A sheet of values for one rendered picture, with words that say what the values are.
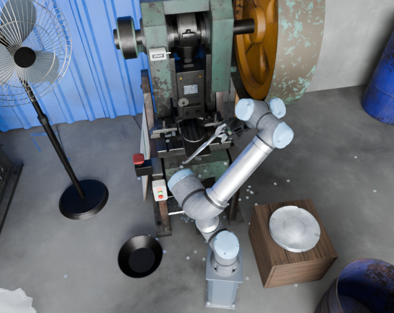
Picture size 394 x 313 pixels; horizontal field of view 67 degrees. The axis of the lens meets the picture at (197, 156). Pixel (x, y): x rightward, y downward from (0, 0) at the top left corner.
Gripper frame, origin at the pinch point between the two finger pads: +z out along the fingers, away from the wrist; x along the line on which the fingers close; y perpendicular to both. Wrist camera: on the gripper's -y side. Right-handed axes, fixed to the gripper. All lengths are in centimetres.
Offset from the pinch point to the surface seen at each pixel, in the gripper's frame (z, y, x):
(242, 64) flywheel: 7, -58, -10
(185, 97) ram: 21.5, -19.5, -19.0
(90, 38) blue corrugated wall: 118, -74, -93
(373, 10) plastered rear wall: -20, -236, 48
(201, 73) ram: 7.5, -24.7, -23.5
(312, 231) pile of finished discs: 7, -14, 87
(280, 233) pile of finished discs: 18, -4, 75
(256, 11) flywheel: -23, -47, -29
